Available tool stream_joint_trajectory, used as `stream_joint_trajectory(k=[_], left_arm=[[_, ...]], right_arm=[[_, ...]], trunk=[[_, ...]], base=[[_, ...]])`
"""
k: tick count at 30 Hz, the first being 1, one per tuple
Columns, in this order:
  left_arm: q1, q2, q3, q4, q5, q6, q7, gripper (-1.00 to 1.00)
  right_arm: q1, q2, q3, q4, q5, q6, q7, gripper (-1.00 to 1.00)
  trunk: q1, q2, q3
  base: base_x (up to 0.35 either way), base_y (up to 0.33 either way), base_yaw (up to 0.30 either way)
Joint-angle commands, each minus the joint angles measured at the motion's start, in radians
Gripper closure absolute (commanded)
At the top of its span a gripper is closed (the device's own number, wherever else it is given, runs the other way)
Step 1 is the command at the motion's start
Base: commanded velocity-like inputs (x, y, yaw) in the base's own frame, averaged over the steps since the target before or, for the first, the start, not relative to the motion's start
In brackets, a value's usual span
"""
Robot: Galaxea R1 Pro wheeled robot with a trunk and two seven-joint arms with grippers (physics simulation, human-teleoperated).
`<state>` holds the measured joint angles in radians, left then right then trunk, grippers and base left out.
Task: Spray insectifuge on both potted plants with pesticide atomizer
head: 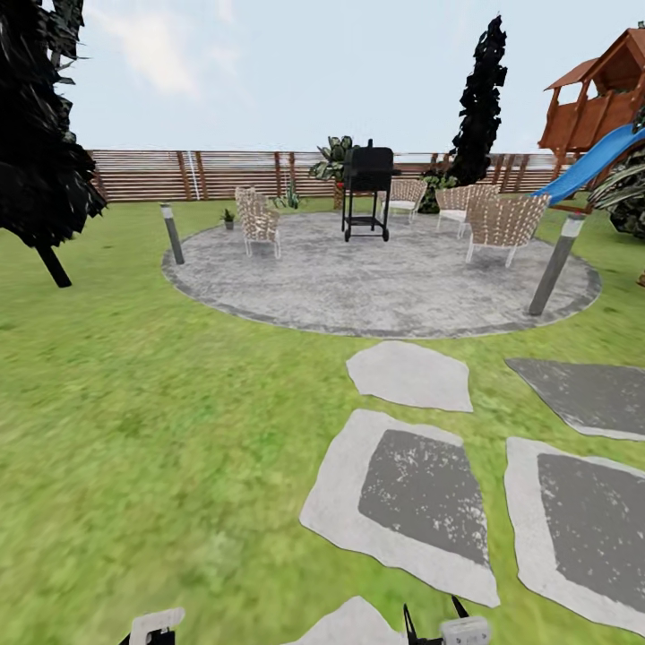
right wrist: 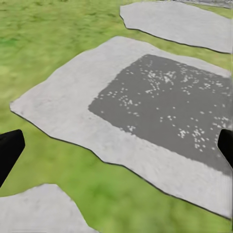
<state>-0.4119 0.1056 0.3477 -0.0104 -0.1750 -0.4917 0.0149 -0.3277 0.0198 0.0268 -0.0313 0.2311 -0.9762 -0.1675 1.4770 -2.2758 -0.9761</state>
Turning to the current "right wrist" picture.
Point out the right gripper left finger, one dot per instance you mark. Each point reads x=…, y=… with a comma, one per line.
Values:
x=12, y=145

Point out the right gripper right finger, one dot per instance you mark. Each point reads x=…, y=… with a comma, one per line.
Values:
x=225, y=144

